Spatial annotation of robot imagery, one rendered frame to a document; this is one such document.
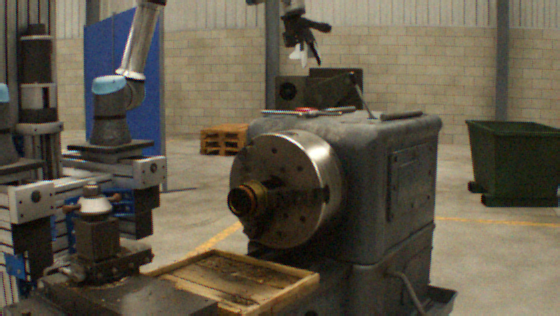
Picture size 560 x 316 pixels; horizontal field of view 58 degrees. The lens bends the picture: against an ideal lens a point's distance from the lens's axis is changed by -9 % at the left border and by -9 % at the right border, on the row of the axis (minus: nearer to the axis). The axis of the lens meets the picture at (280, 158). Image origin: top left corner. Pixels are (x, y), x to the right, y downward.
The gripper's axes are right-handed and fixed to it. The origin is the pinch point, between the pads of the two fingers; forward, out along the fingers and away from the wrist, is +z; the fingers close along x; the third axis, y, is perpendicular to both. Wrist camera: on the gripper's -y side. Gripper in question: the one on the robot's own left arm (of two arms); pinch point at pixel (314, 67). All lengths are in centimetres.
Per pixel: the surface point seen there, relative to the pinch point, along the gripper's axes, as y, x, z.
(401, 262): -19, 12, 67
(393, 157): -25.8, 20.5, 31.5
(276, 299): -8, 74, 50
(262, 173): 2, 49, 25
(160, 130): 333, -334, 15
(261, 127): 11.1, 26.3, 14.8
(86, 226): 17, 99, 22
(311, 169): -12, 49, 26
